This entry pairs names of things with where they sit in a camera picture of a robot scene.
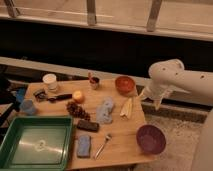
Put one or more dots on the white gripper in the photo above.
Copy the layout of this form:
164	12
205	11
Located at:
155	92

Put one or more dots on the light blue cloth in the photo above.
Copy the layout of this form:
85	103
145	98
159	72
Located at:
103	111

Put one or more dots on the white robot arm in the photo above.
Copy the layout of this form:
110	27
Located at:
172	72

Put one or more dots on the red bowl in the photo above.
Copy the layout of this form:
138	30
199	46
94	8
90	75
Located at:
125	85

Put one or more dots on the purple bowl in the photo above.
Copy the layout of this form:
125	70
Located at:
151	139

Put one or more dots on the wooden table board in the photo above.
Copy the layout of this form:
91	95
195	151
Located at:
122	149

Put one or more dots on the yellow red apple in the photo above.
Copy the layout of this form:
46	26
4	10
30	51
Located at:
78	96

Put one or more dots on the dark brown rectangular block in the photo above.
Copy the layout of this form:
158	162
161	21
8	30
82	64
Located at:
88	126

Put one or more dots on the bunch of dark grapes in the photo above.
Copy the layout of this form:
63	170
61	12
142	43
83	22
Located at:
77	111

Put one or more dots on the blue sponge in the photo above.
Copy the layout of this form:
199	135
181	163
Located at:
84	144

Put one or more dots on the white paper cup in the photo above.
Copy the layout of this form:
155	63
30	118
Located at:
50	80

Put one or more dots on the blue plastic cup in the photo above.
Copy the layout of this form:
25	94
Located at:
27	106

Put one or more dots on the green plastic tray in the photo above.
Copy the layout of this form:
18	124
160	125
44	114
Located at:
36	144

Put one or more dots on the black handled tool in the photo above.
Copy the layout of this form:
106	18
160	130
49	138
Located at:
40	95

